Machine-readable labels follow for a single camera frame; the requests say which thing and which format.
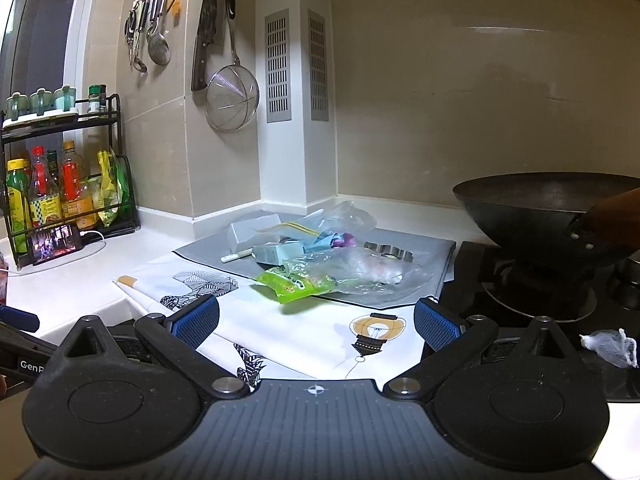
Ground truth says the white toothbrush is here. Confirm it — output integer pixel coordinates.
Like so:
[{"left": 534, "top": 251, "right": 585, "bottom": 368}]
[{"left": 220, "top": 248, "right": 253, "bottom": 263}]

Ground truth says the translucent plastic box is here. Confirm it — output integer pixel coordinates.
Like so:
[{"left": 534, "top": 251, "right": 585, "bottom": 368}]
[{"left": 228, "top": 214, "right": 281, "bottom": 254}]

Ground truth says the green snack wrapper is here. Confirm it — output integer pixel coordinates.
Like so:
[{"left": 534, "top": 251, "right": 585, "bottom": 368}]
[{"left": 256, "top": 264, "right": 337, "bottom": 304}]

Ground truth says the clear plastic bag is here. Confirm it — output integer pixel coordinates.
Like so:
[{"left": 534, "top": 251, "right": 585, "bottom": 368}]
[{"left": 259, "top": 202, "right": 434, "bottom": 304}]

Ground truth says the light blue floral box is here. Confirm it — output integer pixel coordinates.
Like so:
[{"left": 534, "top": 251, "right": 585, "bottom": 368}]
[{"left": 252, "top": 240, "right": 305, "bottom": 266}]

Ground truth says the white patterned cloth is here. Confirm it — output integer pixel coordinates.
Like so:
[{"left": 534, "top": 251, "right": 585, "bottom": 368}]
[{"left": 115, "top": 254, "right": 423, "bottom": 386}]

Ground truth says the grey counter mat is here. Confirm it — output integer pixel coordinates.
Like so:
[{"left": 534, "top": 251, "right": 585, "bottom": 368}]
[{"left": 172, "top": 211, "right": 458, "bottom": 310}]

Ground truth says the metal cookie cutter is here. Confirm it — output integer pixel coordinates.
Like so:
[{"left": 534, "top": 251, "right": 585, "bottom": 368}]
[{"left": 363, "top": 242, "right": 413, "bottom": 262}]

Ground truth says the smartphone showing video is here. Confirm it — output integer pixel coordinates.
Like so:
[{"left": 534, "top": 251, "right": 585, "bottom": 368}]
[{"left": 27, "top": 223, "right": 84, "bottom": 264}]

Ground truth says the red cap sauce bottle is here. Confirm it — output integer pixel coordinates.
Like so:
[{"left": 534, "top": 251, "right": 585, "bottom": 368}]
[{"left": 29, "top": 145, "right": 63, "bottom": 226}]

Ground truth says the yellow green snack bag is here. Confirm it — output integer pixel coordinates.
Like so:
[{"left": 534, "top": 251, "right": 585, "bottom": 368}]
[{"left": 96, "top": 150, "right": 132, "bottom": 228}]

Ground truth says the black wok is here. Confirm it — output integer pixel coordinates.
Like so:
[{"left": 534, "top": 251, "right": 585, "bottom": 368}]
[{"left": 452, "top": 171, "right": 639, "bottom": 266}]

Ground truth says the orange cap oil bottle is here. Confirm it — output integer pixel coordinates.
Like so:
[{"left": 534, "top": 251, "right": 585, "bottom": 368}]
[{"left": 61, "top": 140, "right": 98, "bottom": 231}]

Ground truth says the black gas stove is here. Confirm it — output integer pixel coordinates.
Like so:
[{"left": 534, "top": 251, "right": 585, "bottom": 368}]
[{"left": 434, "top": 242, "right": 639, "bottom": 403}]

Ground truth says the crumpled white tissue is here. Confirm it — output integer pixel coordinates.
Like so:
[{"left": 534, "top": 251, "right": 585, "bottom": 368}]
[{"left": 580, "top": 328, "right": 638, "bottom": 368}]

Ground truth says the green label oil bottle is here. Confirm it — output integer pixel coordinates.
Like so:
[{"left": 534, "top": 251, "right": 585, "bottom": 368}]
[{"left": 6, "top": 158, "right": 32, "bottom": 255}]

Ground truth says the teal ceramic jars set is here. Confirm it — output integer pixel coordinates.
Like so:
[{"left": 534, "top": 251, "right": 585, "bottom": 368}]
[{"left": 3, "top": 84, "right": 79, "bottom": 128}]

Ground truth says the green lid spice jar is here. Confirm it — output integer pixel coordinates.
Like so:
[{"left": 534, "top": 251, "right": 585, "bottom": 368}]
[{"left": 88, "top": 84, "right": 107, "bottom": 114}]

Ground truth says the hanging metal ladle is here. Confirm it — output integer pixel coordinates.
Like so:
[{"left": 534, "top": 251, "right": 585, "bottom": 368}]
[{"left": 146, "top": 0, "right": 170, "bottom": 66}]

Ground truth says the hanging cleaver knife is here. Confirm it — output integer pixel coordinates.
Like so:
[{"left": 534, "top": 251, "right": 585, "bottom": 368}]
[{"left": 191, "top": 0, "right": 217, "bottom": 92}]

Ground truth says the hanging utensils bunch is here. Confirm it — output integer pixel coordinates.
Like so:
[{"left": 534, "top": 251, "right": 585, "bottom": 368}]
[{"left": 125, "top": 0, "right": 149, "bottom": 74}]

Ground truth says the white charging cable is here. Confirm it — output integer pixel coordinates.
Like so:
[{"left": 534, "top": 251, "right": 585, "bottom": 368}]
[{"left": 6, "top": 230, "right": 108, "bottom": 278}]

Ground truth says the wire mesh strainer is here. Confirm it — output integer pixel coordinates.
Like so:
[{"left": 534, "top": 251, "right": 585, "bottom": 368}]
[{"left": 205, "top": 0, "right": 259, "bottom": 133}]

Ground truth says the left wall vent grille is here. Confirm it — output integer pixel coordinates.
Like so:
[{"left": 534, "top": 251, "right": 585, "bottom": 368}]
[{"left": 265, "top": 9, "right": 292, "bottom": 124}]

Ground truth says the wall vent grille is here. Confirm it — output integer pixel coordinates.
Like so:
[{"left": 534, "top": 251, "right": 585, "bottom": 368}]
[
  {"left": 265, "top": 9, "right": 292, "bottom": 124},
  {"left": 308, "top": 10, "right": 329, "bottom": 122}
]

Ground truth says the right wall vent grille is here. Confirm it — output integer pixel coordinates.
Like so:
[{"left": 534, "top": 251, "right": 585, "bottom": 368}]
[{"left": 308, "top": 10, "right": 329, "bottom": 122}]

